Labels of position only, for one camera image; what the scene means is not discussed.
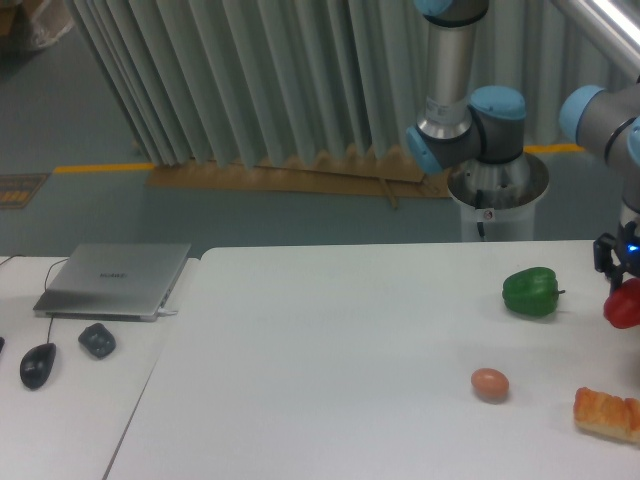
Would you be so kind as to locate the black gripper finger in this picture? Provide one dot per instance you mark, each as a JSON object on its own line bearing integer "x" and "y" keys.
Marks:
{"x": 603, "y": 250}

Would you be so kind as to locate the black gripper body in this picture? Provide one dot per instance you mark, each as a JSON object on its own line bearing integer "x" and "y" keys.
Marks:
{"x": 627, "y": 248}

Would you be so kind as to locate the red bell pepper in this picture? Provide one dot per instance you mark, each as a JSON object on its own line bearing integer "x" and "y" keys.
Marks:
{"x": 621, "y": 308}

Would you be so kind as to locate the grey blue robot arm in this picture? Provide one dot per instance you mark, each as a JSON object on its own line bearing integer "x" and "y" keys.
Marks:
{"x": 479, "y": 135}

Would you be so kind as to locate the green bell pepper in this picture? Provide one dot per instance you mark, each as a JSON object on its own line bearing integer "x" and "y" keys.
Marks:
{"x": 532, "y": 292}

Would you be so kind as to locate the toasted bread piece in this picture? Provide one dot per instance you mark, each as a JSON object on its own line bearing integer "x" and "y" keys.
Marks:
{"x": 607, "y": 415}

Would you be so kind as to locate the brown egg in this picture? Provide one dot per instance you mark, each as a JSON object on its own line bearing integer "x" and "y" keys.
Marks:
{"x": 490, "y": 383}

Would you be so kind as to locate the pale green curtain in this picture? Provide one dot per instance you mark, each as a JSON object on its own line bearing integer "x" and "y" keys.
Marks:
{"x": 248, "y": 80}

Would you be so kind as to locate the white laptop plug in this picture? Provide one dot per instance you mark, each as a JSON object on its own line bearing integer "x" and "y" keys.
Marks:
{"x": 166, "y": 313}

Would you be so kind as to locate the silver closed laptop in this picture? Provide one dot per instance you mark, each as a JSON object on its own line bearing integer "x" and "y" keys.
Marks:
{"x": 122, "y": 281}

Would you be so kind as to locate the black small controller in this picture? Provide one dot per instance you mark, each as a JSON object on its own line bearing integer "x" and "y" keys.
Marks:
{"x": 98, "y": 341}

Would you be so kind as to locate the black computer mouse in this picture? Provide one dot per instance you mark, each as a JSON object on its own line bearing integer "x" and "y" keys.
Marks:
{"x": 36, "y": 365}

